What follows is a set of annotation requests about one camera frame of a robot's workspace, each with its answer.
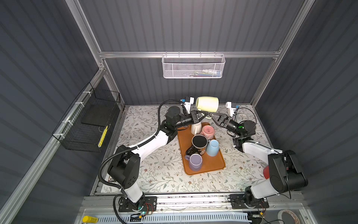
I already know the red pencil cup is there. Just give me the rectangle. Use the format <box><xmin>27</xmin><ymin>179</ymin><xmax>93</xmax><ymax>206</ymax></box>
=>
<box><xmin>263</xmin><ymin>166</ymin><xmax>269</xmax><ymax>179</ymax></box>

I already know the pink mug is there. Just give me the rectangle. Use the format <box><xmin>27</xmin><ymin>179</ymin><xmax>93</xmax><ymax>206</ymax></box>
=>
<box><xmin>200</xmin><ymin>125</ymin><xmax>215</xmax><ymax>140</ymax></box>

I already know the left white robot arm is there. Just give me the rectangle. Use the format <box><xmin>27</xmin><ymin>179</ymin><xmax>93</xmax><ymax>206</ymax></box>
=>
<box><xmin>98</xmin><ymin>99</ymin><xmax>209</xmax><ymax>211</ymax></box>

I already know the white mug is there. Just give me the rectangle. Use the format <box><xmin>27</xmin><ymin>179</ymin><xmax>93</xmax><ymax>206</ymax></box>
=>
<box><xmin>191</xmin><ymin>122</ymin><xmax>202</xmax><ymax>135</ymax></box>

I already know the white ribbed cable duct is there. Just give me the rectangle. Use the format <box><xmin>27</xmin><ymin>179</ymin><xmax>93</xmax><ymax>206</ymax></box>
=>
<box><xmin>96</xmin><ymin>212</ymin><xmax>252</xmax><ymax>224</ymax></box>

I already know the black wire basket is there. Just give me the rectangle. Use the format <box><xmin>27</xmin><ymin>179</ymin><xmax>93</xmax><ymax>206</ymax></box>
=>
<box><xmin>52</xmin><ymin>84</ymin><xmax>121</xmax><ymax>153</ymax></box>

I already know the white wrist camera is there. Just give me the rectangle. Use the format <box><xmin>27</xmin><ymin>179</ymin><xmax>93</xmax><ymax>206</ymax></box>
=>
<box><xmin>180</xmin><ymin>97</ymin><xmax>194</xmax><ymax>114</ymax></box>
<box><xmin>226</xmin><ymin>101</ymin><xmax>240</xmax><ymax>118</ymax></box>

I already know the yellow marker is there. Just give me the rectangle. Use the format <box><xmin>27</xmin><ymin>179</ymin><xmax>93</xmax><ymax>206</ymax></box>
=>
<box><xmin>82</xmin><ymin>216</ymin><xmax>99</xmax><ymax>223</ymax></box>

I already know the yellow ruler in basket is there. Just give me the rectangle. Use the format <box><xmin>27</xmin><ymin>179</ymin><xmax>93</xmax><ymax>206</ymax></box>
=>
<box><xmin>98</xmin><ymin>126</ymin><xmax>109</xmax><ymax>148</ymax></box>

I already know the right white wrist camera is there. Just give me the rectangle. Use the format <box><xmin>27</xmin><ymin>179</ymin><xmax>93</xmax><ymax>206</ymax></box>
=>
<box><xmin>226</xmin><ymin>101</ymin><xmax>240</xmax><ymax>118</ymax></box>

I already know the black mug red inside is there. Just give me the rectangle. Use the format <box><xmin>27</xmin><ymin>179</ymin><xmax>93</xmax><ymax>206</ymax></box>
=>
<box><xmin>185</xmin><ymin>134</ymin><xmax>208</xmax><ymax>155</ymax></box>

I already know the orange plastic tray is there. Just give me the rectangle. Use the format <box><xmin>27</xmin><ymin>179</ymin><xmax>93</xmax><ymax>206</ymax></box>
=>
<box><xmin>178</xmin><ymin>129</ymin><xmax>226</xmax><ymax>175</ymax></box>

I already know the light blue mug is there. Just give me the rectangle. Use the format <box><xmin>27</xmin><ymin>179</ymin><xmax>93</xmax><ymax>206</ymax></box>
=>
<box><xmin>206</xmin><ymin>139</ymin><xmax>220</xmax><ymax>157</ymax></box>

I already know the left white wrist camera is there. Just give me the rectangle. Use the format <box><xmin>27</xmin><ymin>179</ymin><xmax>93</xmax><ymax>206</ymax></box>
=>
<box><xmin>180</xmin><ymin>97</ymin><xmax>194</xmax><ymax>114</ymax></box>

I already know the tape roll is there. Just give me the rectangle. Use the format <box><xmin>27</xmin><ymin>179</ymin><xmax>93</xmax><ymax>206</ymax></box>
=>
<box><xmin>277</xmin><ymin>210</ymin><xmax>301</xmax><ymax>224</ymax></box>

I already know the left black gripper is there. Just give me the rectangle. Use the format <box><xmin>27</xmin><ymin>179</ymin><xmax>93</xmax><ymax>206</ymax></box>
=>
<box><xmin>173</xmin><ymin>111</ymin><xmax>208</xmax><ymax>131</ymax></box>

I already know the white wire basket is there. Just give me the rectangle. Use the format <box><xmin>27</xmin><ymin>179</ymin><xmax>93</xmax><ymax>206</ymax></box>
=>
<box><xmin>161</xmin><ymin>53</ymin><xmax>226</xmax><ymax>79</ymax></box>

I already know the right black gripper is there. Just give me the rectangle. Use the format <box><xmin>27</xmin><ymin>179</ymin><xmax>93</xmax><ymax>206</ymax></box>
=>
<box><xmin>210</xmin><ymin>114</ymin><xmax>242</xmax><ymax>139</ymax></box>

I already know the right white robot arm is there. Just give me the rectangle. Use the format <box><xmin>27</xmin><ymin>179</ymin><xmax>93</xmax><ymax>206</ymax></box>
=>
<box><xmin>208</xmin><ymin>113</ymin><xmax>308</xmax><ymax>209</ymax></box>

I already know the purple mug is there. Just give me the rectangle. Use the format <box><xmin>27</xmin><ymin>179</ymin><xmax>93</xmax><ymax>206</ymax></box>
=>
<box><xmin>185</xmin><ymin>154</ymin><xmax>203</xmax><ymax>172</ymax></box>

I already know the light green mug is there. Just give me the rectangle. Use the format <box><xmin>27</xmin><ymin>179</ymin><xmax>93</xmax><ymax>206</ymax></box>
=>
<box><xmin>195</xmin><ymin>96</ymin><xmax>219</xmax><ymax>113</ymax></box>

